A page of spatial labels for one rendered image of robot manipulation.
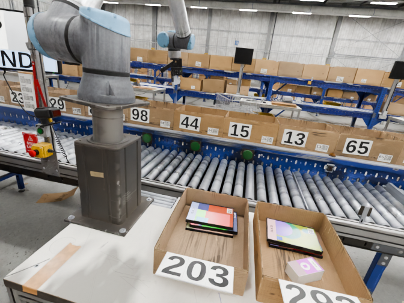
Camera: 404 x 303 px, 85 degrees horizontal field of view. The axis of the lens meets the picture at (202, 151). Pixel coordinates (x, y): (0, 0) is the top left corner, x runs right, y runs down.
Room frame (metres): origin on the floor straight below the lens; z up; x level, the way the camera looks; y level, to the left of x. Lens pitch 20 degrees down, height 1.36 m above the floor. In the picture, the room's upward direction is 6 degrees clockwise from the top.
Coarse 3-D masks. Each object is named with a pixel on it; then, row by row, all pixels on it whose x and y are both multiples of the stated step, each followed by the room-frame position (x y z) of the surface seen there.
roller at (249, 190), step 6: (252, 168) 1.40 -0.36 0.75; (246, 174) 1.32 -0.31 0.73; (252, 174) 1.30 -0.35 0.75; (246, 180) 1.23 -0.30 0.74; (252, 180) 1.22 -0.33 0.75; (246, 186) 1.14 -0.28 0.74; (252, 186) 1.14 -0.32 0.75; (246, 192) 1.07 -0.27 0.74; (252, 192) 1.07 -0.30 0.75; (252, 198) 1.01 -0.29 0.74
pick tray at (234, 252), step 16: (192, 192) 0.87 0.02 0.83; (208, 192) 0.86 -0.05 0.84; (176, 208) 0.72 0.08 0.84; (240, 208) 0.83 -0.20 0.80; (176, 224) 0.73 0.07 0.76; (240, 224) 0.77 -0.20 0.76; (160, 240) 0.55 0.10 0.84; (176, 240) 0.64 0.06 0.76; (192, 240) 0.65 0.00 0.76; (208, 240) 0.65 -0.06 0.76; (224, 240) 0.66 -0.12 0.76; (240, 240) 0.67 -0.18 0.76; (160, 256) 0.50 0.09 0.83; (192, 256) 0.57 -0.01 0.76; (208, 256) 0.58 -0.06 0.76; (224, 256) 0.59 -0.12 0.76; (240, 256) 0.60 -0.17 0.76; (240, 272) 0.46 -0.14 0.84; (240, 288) 0.46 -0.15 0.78
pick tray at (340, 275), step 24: (264, 216) 0.81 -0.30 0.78; (288, 216) 0.80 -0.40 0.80; (312, 216) 0.78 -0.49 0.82; (264, 240) 0.69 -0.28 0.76; (336, 240) 0.64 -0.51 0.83; (264, 264) 0.57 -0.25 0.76; (336, 264) 0.59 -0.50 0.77; (264, 288) 0.45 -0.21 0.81; (336, 288) 0.51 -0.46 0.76; (360, 288) 0.46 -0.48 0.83
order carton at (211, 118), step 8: (176, 112) 1.66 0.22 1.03; (184, 112) 1.65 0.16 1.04; (192, 112) 1.64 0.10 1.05; (200, 112) 1.92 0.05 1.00; (208, 112) 1.91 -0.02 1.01; (216, 112) 1.90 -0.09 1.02; (224, 112) 1.88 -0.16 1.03; (176, 120) 1.66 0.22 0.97; (208, 120) 1.62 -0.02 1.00; (216, 120) 1.61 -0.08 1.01; (176, 128) 1.66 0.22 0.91; (200, 128) 1.63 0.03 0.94; (216, 128) 1.60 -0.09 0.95; (216, 136) 1.60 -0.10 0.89
